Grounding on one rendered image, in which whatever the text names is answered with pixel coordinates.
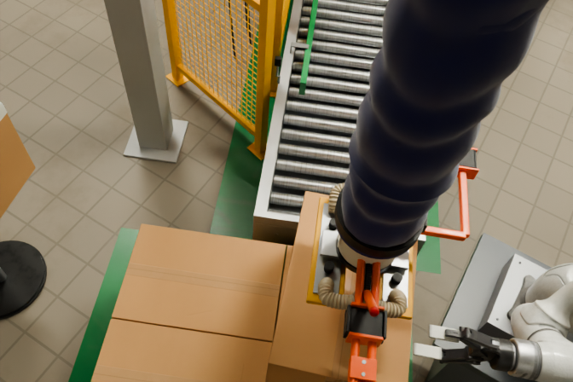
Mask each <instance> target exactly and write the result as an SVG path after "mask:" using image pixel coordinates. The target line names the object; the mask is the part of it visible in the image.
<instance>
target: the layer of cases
mask: <svg viewBox="0 0 573 382"><path fill-rule="evenodd" d="M292 249H293V246H289V245H288V246H287V248H286V245H283V244H277V243H271V242H265V241H259V240H248V239H242V238H236V237H230V236H224V235H218V234H207V233H201V232H195V231H189V230H183V229H173V228H167V227H160V226H154V225H148V224H141V227H140V229H139V233H138V236H137V238H136V243H135V245H134V248H133V251H132V254H131V257H130V261H129V264H128V267H127V270H126V272H125V276H124V280H123V283H122V286H121V288H120V291H119V296H118V299H117V302H116V304H115V307H114V310H113V314H112V319H111V321H110V323H109V326H108V329H107V333H106V336H105V338H104V342H103V345H102V347H101V352H100V355H99V357H98V360H97V364H96V366H95V371H94V373H93V376H92V379H91V381H90V382H265V379H266V373H267V366H268V361H269V354H270V350H271V346H272V342H273V337H274V331H275V326H276V322H277V319H278V315H279V311H280V307H281V300H282V295H283V292H284V287H285V284H286V279H287V272H288V268H289V264H290V260H291V255H292ZM285 253H286V258H285ZM284 259H285V264H284ZM283 265H284V269H283ZM282 271H283V275H282ZM281 277H282V280H281ZM280 289H281V292H280ZM279 295H280V298H279ZM278 301H279V304H278ZM277 307H278V310H277ZM276 314H277V316H276ZM275 320H276V322H275Z"/></svg>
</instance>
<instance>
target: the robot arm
mask: <svg viewBox="0 0 573 382"><path fill-rule="evenodd" d="M506 315H507V318H508V319H509V320H511V327H512V332H513V334H514V337H515V338H512V339H509V340H508V339H499V338H493V337H490V336H488V335H486V334H483V333H480V332H478V331H476V330H473V329H471V328H469V327H465V330H464V327H459V329H453V328H448V327H439V326H435V325H429V338H432V339H441V340H445V341H450V342H455V343H459V342H460V341H461V342H462V343H464V344H466V345H468V346H466V347H465V348H463V349H449V350H442V348H441V347H436V346H431V345H426V344H417V343H414V356H423V357H428V358H432V359H438V360H439V363H442V364H443V363H457V364H473V365H481V362H486V361H487V362H488V363H489V365H490V366H491V368H492V369H494V370H497V371H502V372H507V373H508V374H509V375H510V376H513V377H518V378H523V379H529V380H534V381H537V382H573V343H572V342H570V341H569V340H568V339H566V337H567V334H568V332H570V333H573V263H564V264H560V265H558V266H555V267H553V268H551V269H549V270H548V271H546V272H545V273H543V274H542V275H541V276H539V277H538V278H537V279H535V278H534V277H533V276H532V275H526V276H525V277H524V280H523V285H522V287H521V290H520V292H519V294H518V296H517V298H516V300H515V303H514V305H513V307H512V308H511V309H510V310H509V311H508V312H507V314H506ZM470 333H471V334H470Z"/></svg>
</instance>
